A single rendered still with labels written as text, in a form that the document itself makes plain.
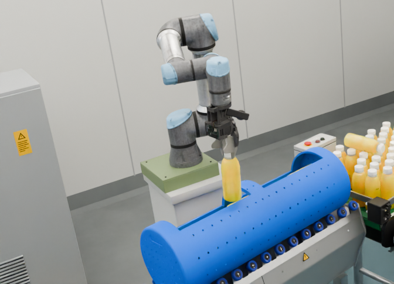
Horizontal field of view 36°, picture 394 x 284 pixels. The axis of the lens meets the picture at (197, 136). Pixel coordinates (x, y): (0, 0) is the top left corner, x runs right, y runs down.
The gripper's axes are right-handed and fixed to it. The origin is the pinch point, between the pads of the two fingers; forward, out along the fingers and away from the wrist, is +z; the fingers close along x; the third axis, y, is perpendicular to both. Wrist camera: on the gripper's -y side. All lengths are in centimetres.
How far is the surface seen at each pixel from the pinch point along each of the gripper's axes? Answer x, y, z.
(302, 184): 7.1, -31.5, 24.5
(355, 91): -190, -355, 131
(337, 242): 13, -46, 57
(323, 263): 12, -38, 64
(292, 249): 8, -22, 50
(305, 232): 8, -31, 46
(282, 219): 10.1, -15.4, 31.6
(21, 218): -160, 20, 84
